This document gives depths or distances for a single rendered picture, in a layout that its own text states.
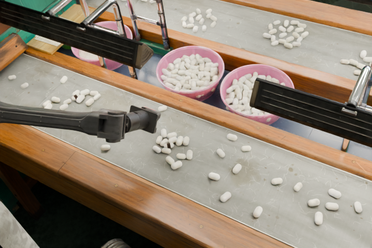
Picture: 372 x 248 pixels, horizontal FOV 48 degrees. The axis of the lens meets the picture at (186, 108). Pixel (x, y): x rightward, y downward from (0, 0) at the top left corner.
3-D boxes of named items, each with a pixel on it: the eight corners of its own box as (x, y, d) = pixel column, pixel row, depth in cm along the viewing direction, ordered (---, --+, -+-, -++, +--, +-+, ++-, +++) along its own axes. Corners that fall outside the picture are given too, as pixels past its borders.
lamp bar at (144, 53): (140, 70, 125) (135, 52, 120) (-3, 22, 150) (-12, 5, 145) (154, 54, 130) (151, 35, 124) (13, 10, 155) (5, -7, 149)
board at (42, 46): (51, 55, 179) (51, 52, 178) (26, 46, 185) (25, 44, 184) (99, 12, 197) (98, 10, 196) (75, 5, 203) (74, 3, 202)
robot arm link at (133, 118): (128, 135, 121) (129, 115, 120) (108, 131, 124) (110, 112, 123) (141, 132, 128) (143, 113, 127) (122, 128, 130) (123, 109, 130)
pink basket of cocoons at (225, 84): (275, 143, 147) (277, 126, 140) (208, 119, 158) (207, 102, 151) (302, 93, 162) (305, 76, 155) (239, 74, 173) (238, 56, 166)
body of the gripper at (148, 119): (133, 104, 135) (120, 106, 129) (160, 113, 131) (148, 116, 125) (129, 123, 137) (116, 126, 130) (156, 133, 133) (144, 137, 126)
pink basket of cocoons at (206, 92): (221, 110, 160) (220, 93, 153) (153, 107, 165) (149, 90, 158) (227, 63, 178) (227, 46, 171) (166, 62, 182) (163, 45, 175)
